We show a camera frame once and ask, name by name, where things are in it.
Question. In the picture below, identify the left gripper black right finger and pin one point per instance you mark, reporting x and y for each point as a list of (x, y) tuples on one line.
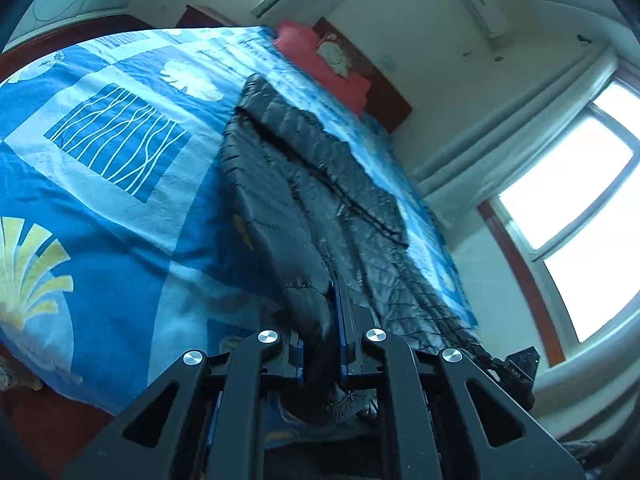
[(442, 417)]

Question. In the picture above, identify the dark wooden headboard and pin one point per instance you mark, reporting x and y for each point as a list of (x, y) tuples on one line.
[(384, 102)]

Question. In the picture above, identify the black quilted down jacket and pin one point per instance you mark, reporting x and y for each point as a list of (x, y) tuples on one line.
[(324, 234)]

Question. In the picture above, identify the red pillow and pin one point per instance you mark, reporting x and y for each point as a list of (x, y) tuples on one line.
[(299, 43)]

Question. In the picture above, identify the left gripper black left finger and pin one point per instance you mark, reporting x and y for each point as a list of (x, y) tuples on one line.
[(203, 418)]

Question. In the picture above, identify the dark wooden nightstand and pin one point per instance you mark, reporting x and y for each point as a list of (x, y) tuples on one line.
[(203, 17)]

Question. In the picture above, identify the white cartoon cushion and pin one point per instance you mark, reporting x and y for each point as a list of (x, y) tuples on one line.
[(335, 57)]

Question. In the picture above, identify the white wall switch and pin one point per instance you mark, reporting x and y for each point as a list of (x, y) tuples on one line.
[(389, 64)]

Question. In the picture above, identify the blue patterned bed sheet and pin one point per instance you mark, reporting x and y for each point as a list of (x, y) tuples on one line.
[(116, 254)]

